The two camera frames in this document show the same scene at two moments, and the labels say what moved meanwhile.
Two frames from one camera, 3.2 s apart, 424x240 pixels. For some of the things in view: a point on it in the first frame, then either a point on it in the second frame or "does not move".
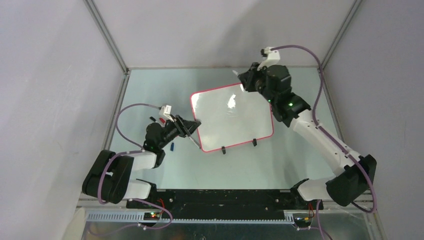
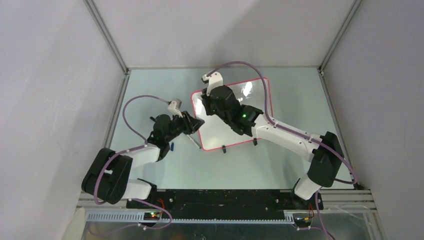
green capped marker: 194,141 does not move
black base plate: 264,201 does not move
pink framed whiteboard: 230,117 does not move
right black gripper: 248,77 to 206,101
